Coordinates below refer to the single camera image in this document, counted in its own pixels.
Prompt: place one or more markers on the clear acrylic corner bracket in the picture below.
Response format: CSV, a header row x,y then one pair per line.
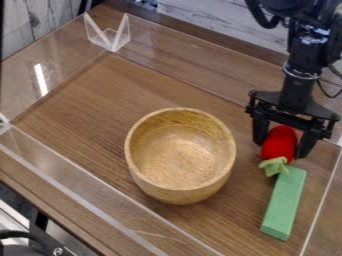
x,y
108,39

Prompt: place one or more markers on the clear acrylic tray wall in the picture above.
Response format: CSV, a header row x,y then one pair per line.
x,y
110,222

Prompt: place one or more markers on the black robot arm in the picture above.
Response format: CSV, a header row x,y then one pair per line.
x,y
313,47

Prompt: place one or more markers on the green rectangular block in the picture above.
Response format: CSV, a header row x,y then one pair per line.
x,y
283,204

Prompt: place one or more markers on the black table leg bracket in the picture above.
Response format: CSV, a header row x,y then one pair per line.
x,y
50,246

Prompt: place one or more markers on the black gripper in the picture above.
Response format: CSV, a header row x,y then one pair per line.
x,y
265,110

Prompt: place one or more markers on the red plush strawberry toy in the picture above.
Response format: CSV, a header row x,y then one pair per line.
x,y
277,150

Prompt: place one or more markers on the wooden bowl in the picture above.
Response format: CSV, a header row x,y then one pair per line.
x,y
180,152

